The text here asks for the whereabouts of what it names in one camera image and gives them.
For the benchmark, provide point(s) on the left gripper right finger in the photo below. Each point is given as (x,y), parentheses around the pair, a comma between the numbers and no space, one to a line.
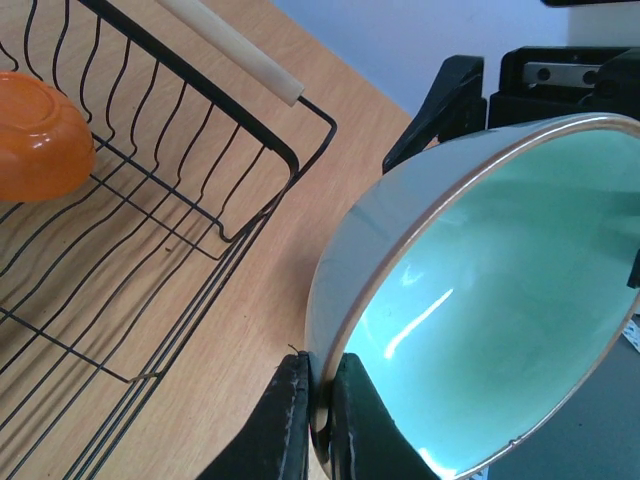
(364,440)

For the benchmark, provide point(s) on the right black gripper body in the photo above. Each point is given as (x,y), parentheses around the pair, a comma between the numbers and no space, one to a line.
(538,83)

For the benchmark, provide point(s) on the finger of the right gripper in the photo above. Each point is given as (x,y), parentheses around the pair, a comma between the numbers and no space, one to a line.
(453,107)
(632,249)

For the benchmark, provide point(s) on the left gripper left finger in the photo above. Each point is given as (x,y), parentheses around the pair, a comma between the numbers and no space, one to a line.
(274,441)

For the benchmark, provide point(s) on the pale green bowl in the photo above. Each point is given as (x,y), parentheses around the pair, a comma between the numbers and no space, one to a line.
(480,283)

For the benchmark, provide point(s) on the black wire dish rack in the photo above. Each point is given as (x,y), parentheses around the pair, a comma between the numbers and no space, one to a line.
(102,289)

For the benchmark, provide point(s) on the orange bowl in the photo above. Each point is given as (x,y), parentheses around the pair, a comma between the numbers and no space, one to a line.
(47,149)

